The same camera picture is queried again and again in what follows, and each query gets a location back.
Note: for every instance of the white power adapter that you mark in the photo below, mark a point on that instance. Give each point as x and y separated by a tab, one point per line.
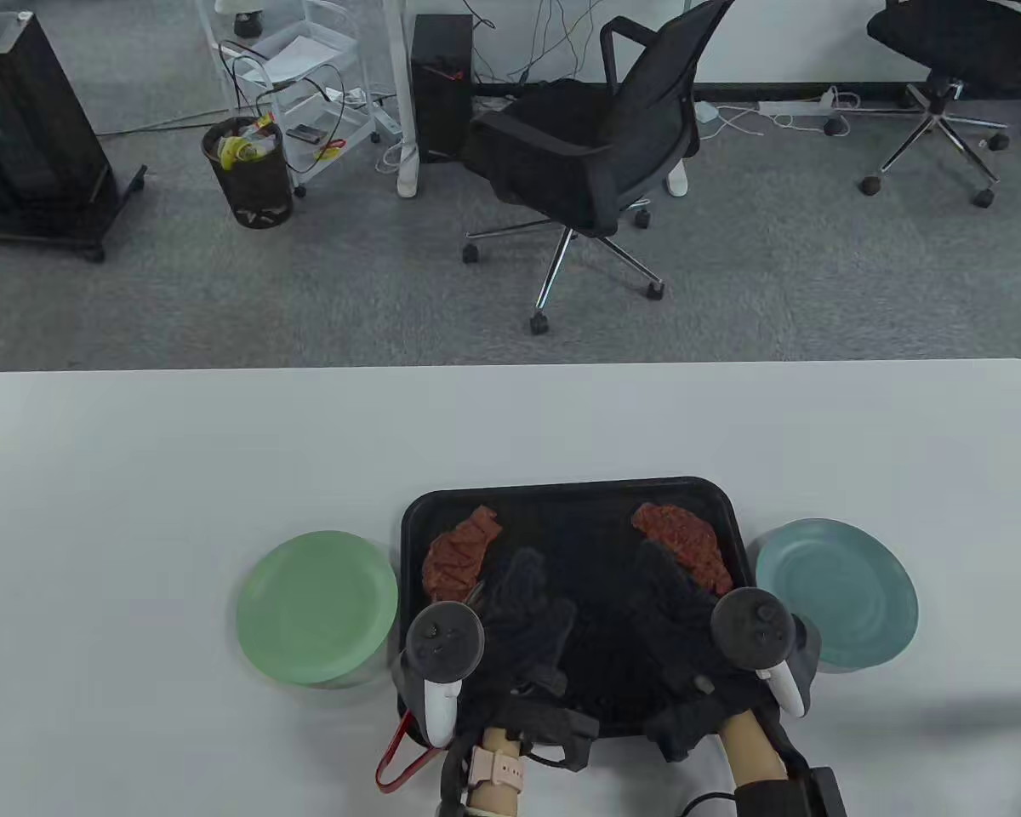
706	115

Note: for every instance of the yellow banana peel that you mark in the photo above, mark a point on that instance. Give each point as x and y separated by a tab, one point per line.
236	151

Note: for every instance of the grey right hand controller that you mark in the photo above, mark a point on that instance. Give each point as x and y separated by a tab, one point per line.
753	630

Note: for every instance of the green plate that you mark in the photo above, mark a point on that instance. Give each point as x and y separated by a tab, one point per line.
315	608

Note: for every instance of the red raw steak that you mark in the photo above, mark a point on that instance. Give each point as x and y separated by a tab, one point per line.
681	536
455	557

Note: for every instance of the black mesh office chair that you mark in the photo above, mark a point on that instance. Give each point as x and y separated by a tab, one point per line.
578	145

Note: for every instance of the white desk leg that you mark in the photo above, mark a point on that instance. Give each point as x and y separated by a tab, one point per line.
406	102
678	180

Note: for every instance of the person's left hand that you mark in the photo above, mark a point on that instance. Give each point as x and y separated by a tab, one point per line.
523	621

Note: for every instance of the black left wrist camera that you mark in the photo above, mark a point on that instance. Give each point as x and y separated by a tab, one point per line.
561	732

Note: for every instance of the person's left forearm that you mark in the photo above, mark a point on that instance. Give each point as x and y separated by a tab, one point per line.
493	804

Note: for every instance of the person's right forearm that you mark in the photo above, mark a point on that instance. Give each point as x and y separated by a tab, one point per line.
749	749

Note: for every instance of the pink wrist watch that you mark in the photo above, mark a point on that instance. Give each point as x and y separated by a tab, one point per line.
498	768

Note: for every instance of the black cabinet on wheels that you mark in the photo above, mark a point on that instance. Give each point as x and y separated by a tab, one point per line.
25	128

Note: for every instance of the white paper sheet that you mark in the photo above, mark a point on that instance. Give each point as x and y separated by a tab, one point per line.
302	58

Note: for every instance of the black mesh waste bin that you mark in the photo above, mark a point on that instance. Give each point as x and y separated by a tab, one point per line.
251	191

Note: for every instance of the person's right hand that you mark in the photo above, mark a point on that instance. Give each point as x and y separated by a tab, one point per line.
676	630

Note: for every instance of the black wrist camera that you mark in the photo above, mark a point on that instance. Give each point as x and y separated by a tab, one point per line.
676	736
561	732

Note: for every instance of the blue plate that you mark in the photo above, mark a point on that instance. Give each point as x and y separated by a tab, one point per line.
851	587

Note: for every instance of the white power strip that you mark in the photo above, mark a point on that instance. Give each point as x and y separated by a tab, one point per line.
385	126
795	108

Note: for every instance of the black computer tower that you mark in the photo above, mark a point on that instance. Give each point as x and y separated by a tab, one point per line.
441	94

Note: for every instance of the black plastic tray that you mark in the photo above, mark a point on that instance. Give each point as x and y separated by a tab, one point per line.
587	528

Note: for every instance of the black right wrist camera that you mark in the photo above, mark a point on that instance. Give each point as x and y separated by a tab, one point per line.
676	736

